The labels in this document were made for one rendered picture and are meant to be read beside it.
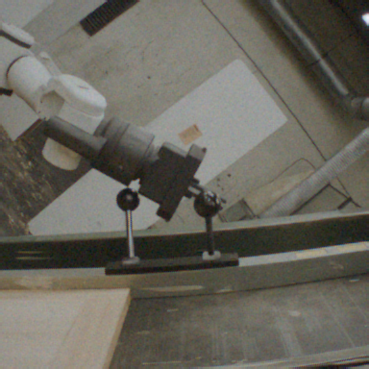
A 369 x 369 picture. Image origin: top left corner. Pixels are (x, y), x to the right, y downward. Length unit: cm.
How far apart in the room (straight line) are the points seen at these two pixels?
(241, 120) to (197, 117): 31
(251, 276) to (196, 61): 805
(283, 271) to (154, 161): 25
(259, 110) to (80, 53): 495
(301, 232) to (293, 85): 789
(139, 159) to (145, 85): 801
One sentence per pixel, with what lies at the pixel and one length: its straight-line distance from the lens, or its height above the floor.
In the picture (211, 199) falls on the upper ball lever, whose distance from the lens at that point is 86.
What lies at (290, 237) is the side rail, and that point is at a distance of 117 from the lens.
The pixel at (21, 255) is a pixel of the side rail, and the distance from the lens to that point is 122.
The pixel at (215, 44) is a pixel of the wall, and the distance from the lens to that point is 894.
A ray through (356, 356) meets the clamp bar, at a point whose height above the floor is 160.
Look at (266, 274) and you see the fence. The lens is 93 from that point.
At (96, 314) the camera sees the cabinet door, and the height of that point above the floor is 134.
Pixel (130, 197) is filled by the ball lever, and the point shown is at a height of 144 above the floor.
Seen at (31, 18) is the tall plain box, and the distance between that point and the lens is 317.
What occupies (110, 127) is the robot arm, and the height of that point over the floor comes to 149.
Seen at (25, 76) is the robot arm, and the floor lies 141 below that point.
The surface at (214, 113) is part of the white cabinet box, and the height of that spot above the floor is 165.
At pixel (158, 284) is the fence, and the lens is 93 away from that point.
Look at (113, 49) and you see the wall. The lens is 900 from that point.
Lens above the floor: 161
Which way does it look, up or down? 5 degrees down
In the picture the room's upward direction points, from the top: 53 degrees clockwise
